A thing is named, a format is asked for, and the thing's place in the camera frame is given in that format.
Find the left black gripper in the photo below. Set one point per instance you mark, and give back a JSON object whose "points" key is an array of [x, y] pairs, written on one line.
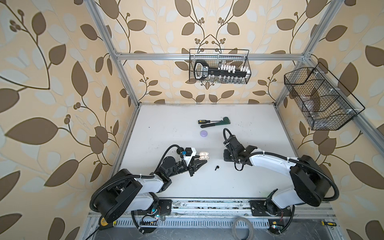
{"points": [[194, 168]]}

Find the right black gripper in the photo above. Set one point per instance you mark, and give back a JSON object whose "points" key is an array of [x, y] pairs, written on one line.
{"points": [[225, 155]]}

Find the white earbud charging case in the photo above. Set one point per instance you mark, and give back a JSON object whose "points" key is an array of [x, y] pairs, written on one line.
{"points": [[204, 156]]}

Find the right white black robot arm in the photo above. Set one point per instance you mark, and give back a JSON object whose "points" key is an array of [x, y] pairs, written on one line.
{"points": [[308, 183]]}

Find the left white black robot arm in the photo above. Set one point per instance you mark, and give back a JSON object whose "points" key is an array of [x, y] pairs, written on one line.
{"points": [[128, 192]]}

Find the purple round earbud case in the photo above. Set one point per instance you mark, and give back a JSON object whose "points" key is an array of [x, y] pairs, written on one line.
{"points": [[203, 133]]}

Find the black tool set in basket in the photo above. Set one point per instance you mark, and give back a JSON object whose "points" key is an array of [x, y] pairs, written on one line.
{"points": [[202, 71]]}

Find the yellow tape measure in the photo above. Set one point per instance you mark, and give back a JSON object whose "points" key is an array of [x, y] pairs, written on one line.
{"points": [[103, 224]]}

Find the small yellow black screwdriver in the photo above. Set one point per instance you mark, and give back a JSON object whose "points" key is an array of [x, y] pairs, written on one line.
{"points": [[332, 224]]}

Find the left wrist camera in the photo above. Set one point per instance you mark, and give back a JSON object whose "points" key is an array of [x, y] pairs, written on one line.
{"points": [[187, 155]]}

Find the green handled tool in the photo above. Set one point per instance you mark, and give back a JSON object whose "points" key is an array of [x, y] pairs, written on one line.
{"points": [[224, 121]]}

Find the back wire basket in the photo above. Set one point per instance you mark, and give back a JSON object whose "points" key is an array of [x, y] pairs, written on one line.
{"points": [[237, 57]]}

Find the side wire basket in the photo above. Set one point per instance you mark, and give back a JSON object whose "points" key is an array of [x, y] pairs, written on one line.
{"points": [[325, 102]]}

